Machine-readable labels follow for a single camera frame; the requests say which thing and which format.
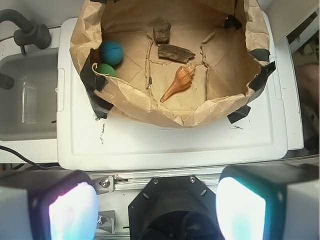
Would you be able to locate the brown paper bag tray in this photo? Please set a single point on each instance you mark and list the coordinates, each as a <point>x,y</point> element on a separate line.
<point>230,40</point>

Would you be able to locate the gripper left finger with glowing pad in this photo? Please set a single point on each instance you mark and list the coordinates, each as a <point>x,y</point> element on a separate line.
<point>47,204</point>

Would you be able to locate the brown bark wood piece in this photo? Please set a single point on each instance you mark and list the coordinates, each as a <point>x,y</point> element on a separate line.
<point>175,53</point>

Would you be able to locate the dark brown rock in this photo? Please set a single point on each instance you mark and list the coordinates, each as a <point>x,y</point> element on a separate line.
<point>162,32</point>

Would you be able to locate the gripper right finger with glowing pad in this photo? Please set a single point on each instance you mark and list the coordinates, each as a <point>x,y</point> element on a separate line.
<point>277,201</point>

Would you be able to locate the orange spiral seashell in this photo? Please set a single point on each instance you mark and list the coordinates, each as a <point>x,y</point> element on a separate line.
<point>182,81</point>

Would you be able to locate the white plastic cooler lid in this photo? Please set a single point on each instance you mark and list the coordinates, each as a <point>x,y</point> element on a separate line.
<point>118,144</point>

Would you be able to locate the dark grey faucet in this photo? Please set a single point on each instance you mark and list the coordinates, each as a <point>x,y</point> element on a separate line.
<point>29,32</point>

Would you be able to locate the black octagonal mount plate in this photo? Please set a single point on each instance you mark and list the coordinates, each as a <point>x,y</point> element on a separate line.
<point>174,208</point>

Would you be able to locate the grey sink basin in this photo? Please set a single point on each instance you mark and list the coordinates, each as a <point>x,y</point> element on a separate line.
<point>28,110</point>

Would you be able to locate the green dimpled foam ball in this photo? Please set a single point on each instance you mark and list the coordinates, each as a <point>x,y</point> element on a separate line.
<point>104,68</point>

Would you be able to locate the blue dimpled foam ball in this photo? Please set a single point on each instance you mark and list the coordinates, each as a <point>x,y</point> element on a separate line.
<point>111,52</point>

